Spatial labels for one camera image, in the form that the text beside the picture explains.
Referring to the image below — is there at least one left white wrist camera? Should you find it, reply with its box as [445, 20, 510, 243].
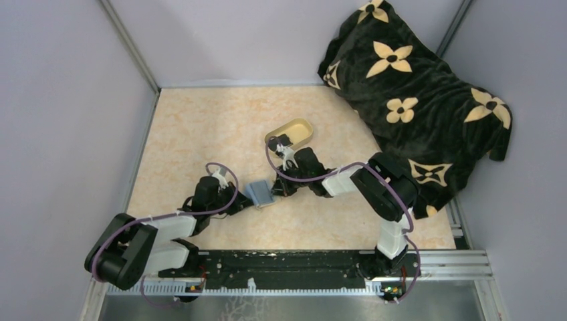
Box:
[211, 169, 229, 189]

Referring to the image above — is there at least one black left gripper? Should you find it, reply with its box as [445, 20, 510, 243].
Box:
[208, 181, 255, 216]

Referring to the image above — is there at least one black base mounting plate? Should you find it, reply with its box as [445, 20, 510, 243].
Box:
[158, 250, 420, 290]

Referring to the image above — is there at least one aluminium frame rail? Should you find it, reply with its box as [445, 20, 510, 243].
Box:
[105, 250, 493, 296]

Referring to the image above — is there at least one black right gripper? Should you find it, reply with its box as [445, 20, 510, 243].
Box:
[268, 163, 312, 198]

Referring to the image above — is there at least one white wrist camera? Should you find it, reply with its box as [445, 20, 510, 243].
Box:
[275, 144, 298, 171]
[211, 169, 229, 189]

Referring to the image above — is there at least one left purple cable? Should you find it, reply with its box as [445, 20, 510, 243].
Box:
[90, 162, 240, 310]

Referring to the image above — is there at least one beige oval tray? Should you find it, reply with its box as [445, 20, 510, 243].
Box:
[264, 118, 314, 150]

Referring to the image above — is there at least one black floral blanket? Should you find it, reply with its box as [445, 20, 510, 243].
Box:
[318, 1, 512, 219]

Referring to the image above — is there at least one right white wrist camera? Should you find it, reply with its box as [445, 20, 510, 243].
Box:
[275, 144, 298, 171]

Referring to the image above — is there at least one purple cable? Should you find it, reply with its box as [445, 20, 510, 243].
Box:
[90, 162, 240, 310]
[265, 135, 422, 305]

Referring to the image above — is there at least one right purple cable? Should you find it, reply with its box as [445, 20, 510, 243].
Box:
[265, 135, 422, 305]

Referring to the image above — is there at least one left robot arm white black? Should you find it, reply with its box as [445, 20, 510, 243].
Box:
[84, 176, 253, 290]

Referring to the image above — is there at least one black credit card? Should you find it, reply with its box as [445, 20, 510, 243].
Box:
[271, 134, 293, 151]

